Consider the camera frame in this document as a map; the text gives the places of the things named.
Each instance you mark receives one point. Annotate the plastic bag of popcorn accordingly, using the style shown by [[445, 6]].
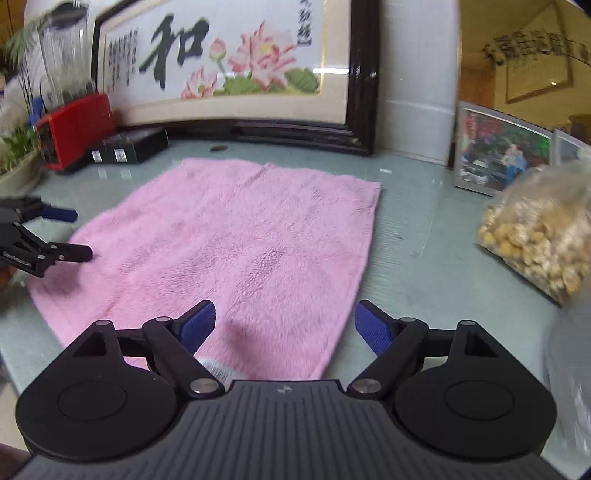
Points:
[[535, 235]]

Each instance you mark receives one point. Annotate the small potted green plant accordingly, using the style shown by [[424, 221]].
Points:
[[18, 161]]

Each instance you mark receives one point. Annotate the black cardboard box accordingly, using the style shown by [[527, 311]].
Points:
[[134, 145]]

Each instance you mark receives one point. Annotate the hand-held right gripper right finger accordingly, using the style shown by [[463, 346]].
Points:
[[373, 327]]

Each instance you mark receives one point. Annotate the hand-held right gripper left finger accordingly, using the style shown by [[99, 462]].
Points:
[[198, 325]]

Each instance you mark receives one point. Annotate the gold wall plaque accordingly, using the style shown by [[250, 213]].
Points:
[[531, 55]]

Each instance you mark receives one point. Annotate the clear plastic bag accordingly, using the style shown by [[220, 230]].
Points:
[[570, 392]]

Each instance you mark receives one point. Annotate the red blender with clear jar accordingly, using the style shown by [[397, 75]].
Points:
[[74, 124]]

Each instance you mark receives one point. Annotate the framed lotus cross-stitch picture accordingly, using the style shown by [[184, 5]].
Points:
[[231, 60]]

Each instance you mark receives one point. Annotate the small photo frame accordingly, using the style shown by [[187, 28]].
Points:
[[572, 150]]

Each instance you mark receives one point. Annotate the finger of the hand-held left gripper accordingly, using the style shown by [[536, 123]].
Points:
[[60, 213], [69, 253]]

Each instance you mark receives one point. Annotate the pink fluffy towel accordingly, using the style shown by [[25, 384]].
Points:
[[231, 258]]

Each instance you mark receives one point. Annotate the silver photo frame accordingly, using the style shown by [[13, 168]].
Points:
[[498, 152]]

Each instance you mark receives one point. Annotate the tall green leafy plant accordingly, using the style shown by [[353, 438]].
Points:
[[21, 50]]

